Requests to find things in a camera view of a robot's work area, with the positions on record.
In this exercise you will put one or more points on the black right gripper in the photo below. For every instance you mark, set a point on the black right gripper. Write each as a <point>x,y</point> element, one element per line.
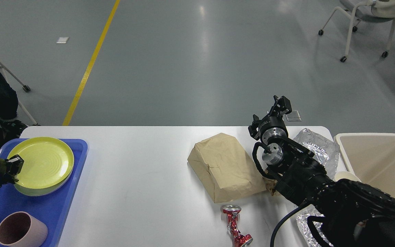
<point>272,125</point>

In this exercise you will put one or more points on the yellow plastic plate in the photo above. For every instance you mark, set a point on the yellow plastic plate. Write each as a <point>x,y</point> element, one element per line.
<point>47,161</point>

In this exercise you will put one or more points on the pink mug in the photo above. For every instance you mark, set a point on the pink mug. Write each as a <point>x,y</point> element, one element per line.
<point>21,229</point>

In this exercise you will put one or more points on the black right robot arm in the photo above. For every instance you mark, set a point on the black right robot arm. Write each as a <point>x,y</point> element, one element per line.
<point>354,214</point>

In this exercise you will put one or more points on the floor outlet cover plate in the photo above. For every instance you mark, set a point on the floor outlet cover plate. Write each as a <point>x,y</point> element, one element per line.
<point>294,116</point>

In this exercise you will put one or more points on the pale green plate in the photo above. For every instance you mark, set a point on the pale green plate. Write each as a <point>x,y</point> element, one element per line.
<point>41,192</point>

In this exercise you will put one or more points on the blue plastic tray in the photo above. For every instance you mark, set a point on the blue plastic tray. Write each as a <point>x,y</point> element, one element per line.
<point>51,209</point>

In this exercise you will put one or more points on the brown paper bag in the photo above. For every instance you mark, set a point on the brown paper bag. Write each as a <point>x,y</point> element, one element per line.
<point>225,169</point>

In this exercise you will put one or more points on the crumpled brown paper ball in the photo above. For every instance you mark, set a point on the crumpled brown paper ball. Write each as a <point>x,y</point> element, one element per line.
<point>270,184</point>

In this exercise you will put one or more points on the crumpled aluminium foil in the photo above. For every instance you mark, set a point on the crumpled aluminium foil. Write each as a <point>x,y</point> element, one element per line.
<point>327,154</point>

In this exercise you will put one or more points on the white paper cup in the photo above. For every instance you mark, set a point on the white paper cup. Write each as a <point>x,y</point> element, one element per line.
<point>346,175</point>

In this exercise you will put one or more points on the crushed red can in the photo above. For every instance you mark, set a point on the crushed red can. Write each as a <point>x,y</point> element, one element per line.
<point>232,217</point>

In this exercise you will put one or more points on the beige plastic bin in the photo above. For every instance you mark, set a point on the beige plastic bin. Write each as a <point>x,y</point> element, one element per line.
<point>371,157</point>

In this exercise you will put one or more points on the white wheeled chair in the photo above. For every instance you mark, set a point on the white wheeled chair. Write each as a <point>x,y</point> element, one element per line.
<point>370,11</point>

